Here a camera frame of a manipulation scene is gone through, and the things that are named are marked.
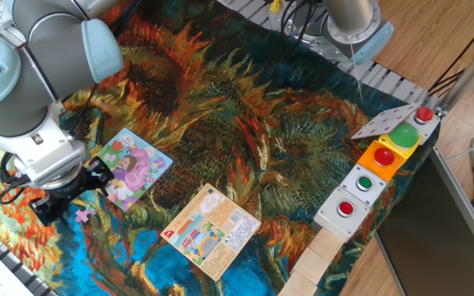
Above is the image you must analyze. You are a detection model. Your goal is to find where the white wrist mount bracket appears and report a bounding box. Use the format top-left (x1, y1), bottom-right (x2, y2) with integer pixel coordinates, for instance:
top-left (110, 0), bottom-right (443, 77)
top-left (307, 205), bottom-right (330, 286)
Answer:
top-left (0, 102), bottom-right (88, 188)

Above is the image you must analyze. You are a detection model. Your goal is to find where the orange vehicle puzzle board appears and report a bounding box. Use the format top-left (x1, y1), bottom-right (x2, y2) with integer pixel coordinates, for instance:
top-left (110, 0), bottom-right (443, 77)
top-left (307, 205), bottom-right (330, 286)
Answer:
top-left (160, 183), bottom-right (262, 282)

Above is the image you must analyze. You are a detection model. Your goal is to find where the colourful girl puzzle board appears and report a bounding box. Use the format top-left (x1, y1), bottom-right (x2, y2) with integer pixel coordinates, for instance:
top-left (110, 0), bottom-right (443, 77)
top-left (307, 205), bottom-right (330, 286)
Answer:
top-left (95, 127), bottom-right (174, 212)

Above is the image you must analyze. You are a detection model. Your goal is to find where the grey green-button box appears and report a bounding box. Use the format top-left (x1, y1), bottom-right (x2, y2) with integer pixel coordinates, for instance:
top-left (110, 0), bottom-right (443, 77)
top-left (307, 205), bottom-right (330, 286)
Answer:
top-left (338, 163), bottom-right (388, 206)

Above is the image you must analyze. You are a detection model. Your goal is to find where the sunflower painting tablecloth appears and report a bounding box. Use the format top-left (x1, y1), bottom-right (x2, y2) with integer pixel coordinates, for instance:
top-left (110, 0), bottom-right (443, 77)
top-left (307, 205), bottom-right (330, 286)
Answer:
top-left (0, 0), bottom-right (442, 296)

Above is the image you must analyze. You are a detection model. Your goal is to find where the dark grey panel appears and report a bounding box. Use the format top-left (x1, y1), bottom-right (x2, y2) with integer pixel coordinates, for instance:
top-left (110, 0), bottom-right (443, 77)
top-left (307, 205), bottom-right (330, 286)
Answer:
top-left (374, 147), bottom-right (474, 296)

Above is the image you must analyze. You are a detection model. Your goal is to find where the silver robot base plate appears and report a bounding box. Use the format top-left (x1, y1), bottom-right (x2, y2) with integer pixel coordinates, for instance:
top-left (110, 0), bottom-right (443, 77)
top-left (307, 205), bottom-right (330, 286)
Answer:
top-left (267, 1), bottom-right (365, 62)

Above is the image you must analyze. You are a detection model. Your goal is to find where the white card with red dots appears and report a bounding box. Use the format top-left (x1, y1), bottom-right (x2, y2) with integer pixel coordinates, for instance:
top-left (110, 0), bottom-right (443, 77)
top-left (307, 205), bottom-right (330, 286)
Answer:
top-left (351, 102), bottom-right (422, 141)

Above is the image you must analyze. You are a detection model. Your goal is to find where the aluminium corner post beam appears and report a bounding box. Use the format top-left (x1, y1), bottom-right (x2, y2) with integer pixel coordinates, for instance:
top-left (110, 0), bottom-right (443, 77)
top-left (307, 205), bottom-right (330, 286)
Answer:
top-left (438, 36), bottom-right (474, 112)

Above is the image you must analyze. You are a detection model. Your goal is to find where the light wooden block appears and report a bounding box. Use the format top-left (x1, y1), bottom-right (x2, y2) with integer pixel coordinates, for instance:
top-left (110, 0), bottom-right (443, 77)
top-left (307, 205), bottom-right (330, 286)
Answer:
top-left (276, 270), bottom-right (318, 296)
top-left (290, 246), bottom-right (329, 286)
top-left (307, 227), bottom-right (345, 263)

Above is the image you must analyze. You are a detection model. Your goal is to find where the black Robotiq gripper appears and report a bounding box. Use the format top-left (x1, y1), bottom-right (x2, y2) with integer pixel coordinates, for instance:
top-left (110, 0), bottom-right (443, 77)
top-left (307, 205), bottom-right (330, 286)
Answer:
top-left (29, 155), bottom-right (115, 228)

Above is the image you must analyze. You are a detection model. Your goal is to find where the small grey red-button box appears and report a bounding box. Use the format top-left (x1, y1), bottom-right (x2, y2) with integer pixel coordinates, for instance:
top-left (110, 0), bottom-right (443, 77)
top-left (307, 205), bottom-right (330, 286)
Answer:
top-left (403, 105), bottom-right (442, 145)

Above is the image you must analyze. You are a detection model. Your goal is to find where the black floor cable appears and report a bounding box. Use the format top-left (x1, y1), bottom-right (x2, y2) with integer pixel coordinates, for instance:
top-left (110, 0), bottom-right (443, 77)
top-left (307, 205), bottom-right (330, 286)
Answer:
top-left (428, 7), bottom-right (474, 96)

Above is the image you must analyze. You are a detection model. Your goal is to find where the yellow green-dome button box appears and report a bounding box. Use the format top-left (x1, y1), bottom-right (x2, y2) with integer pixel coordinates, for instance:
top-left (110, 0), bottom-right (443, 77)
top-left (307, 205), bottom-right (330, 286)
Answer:
top-left (378, 122), bottom-right (422, 160)

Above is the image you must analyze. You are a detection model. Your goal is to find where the pink puzzle piece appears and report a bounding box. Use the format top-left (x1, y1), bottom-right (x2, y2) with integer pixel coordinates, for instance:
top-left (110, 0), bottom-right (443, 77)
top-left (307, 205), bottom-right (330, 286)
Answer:
top-left (74, 208), bottom-right (97, 224)

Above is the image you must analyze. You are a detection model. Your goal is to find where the large grey red-button box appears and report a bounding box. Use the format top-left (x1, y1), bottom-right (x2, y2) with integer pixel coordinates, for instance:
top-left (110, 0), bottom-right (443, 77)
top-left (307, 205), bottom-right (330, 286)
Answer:
top-left (313, 185), bottom-right (372, 243)

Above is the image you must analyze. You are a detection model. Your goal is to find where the orange red-button box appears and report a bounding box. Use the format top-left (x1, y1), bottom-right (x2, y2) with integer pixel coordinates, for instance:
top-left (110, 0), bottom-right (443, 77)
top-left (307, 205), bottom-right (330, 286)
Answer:
top-left (356, 139), bottom-right (407, 183)

